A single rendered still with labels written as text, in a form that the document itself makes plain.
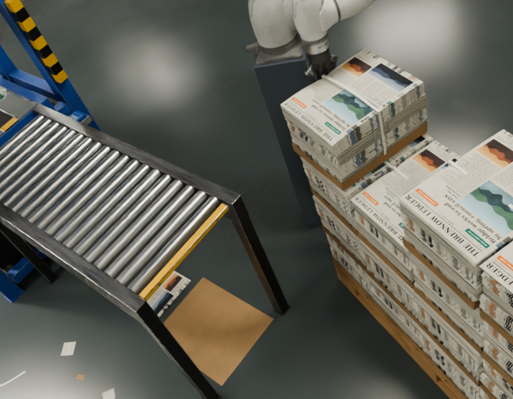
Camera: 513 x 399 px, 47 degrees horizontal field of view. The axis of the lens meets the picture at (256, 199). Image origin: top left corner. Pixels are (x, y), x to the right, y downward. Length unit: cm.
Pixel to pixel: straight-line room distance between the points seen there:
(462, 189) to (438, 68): 213
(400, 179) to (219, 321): 122
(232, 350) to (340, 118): 127
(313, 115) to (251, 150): 157
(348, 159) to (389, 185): 17
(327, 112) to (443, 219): 56
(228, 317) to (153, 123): 163
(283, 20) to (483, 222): 107
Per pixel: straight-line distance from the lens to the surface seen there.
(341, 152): 187
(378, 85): 200
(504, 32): 396
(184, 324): 289
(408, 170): 203
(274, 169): 332
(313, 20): 193
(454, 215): 160
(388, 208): 193
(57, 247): 234
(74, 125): 284
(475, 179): 168
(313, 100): 199
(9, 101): 326
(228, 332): 278
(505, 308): 156
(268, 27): 223
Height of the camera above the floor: 232
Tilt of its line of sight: 46 degrees down
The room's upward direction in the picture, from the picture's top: 23 degrees counter-clockwise
